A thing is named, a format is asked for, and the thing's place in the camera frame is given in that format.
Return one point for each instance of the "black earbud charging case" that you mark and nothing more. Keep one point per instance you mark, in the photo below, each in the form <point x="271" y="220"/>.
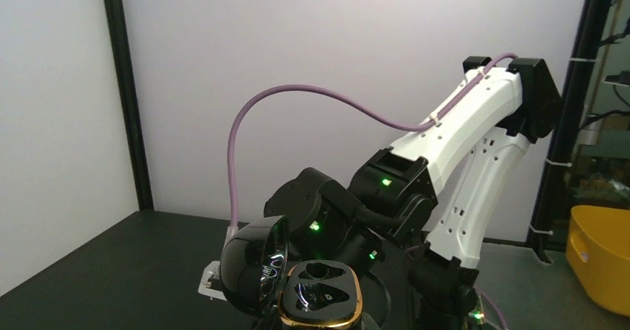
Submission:
<point x="258" y="280"/>

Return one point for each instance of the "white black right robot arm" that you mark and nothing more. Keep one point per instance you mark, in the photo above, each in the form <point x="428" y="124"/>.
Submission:
<point x="432" y="191"/>

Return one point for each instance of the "yellow plastic bin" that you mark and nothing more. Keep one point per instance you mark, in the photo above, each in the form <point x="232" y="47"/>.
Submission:
<point x="598" y="252"/>

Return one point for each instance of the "black front frame post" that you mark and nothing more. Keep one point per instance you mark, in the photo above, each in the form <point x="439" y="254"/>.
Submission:
<point x="580" y="67"/>

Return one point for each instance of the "black frame post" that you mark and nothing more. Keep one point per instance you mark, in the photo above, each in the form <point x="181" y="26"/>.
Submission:
<point x="115" y="14"/>
<point x="580" y="67"/>

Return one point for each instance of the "black left rear frame post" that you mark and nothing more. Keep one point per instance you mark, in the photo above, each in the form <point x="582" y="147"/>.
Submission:
<point x="115" y="14"/>

